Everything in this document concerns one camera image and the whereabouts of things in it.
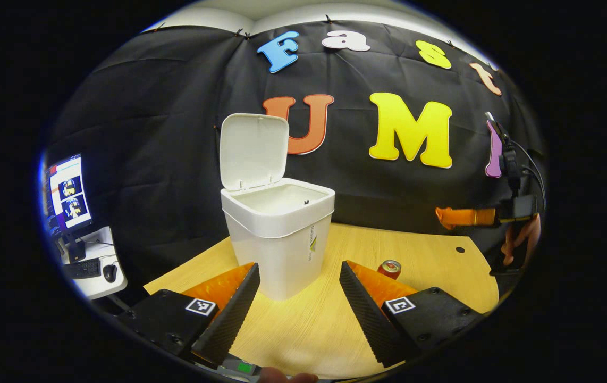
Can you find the black keyboard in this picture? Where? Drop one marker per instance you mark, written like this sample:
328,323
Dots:
81,268

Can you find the white desktop garbage bin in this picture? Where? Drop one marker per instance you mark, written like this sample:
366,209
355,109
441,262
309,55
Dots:
277,239

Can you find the red pop can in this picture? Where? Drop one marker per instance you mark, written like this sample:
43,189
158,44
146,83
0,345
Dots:
389,269

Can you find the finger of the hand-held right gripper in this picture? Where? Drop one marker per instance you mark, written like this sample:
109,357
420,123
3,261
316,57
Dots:
465,217

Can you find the wooden desktop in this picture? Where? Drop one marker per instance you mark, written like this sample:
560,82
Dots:
431,266

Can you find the black backdrop cloth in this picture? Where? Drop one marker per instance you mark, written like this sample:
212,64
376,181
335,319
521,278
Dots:
165,133

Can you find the white side desk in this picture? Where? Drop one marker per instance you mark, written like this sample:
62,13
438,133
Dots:
101,290

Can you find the black computer mouse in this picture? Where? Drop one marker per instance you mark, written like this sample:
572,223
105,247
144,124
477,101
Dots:
110,273

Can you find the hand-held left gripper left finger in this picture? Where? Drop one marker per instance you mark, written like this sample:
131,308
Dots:
232,322

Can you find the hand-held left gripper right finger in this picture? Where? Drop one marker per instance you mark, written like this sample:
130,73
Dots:
370,322

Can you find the computer monitor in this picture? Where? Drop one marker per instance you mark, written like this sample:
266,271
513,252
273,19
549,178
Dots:
69,191

